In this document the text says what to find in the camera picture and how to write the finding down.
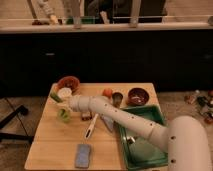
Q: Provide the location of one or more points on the green pepper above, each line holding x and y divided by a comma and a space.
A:
55, 97

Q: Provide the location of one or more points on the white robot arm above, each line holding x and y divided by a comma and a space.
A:
184, 139

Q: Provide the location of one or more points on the small metal cup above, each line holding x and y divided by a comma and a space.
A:
117, 99

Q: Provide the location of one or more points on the white plastic cup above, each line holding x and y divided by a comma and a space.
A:
64, 93

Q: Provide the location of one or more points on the green plastic cup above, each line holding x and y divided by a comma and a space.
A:
63, 115

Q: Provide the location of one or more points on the orange fruit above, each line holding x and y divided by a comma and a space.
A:
107, 92

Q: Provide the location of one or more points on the dark red bowl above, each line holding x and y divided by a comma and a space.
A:
138, 97

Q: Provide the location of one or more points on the wooden block toy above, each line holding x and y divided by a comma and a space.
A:
86, 116

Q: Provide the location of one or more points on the metal spoon in tray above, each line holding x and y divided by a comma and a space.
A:
131, 140

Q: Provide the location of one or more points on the blue sponge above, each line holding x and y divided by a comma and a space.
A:
82, 158

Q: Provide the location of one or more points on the green plastic tray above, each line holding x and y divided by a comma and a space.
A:
142, 154

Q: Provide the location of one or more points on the black chair base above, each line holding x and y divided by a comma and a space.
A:
12, 128

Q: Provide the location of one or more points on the white handled brush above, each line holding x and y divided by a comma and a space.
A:
91, 127

